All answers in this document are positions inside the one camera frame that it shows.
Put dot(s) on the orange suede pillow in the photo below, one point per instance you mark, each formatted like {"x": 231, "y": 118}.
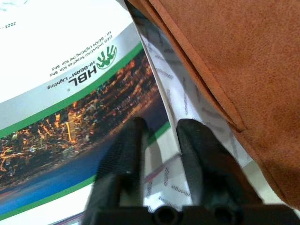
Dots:
{"x": 234, "y": 58}

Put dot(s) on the white patterned bed sheet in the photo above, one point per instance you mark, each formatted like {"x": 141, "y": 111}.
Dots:
{"x": 187, "y": 98}

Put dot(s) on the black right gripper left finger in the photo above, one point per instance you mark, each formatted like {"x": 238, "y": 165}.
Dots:
{"x": 124, "y": 168}

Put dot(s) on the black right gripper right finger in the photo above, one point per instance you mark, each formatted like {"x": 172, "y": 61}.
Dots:
{"x": 206, "y": 171}

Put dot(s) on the HBL lighting catalogue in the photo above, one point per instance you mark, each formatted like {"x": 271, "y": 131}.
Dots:
{"x": 70, "y": 70}

